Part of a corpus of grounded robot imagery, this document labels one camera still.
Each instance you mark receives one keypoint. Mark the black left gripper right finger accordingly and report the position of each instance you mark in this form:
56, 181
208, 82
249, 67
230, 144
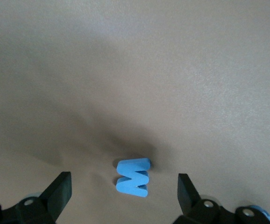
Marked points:
188, 203

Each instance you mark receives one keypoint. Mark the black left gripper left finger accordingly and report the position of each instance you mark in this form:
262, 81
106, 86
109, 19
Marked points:
55, 198

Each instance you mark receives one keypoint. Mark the blue foam letter M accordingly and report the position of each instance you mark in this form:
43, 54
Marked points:
130, 186

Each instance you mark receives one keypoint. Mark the blue foam letter g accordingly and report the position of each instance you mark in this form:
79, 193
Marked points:
264, 211

